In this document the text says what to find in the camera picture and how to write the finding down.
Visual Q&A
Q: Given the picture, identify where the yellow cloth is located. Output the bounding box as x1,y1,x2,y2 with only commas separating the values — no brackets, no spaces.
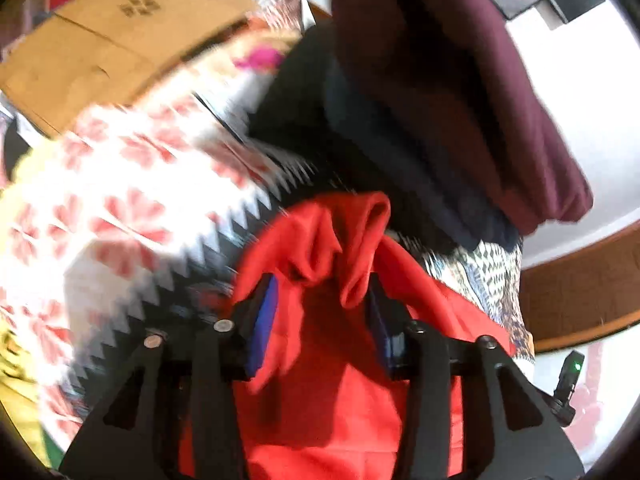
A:
0,327,56,466

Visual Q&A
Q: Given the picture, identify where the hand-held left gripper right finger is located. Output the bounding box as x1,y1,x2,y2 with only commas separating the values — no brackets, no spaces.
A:
367,275,586,480

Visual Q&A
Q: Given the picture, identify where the red zip jacket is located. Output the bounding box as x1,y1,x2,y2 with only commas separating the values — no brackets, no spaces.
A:
177,191,516,480

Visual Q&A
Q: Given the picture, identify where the patchwork bedspread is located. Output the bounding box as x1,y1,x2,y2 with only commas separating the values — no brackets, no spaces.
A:
0,0,536,461

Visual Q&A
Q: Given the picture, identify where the dark folded clothing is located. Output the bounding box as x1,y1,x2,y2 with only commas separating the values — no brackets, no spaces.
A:
247,25,523,253

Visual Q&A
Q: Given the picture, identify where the maroon folded clothing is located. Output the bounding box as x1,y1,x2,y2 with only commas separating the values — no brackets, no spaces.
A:
330,0,595,237

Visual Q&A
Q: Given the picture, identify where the wooden folding bed table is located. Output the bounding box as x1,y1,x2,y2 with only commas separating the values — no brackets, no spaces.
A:
0,0,258,138

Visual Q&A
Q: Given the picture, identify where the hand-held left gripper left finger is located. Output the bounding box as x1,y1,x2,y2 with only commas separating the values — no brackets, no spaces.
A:
60,272,281,480

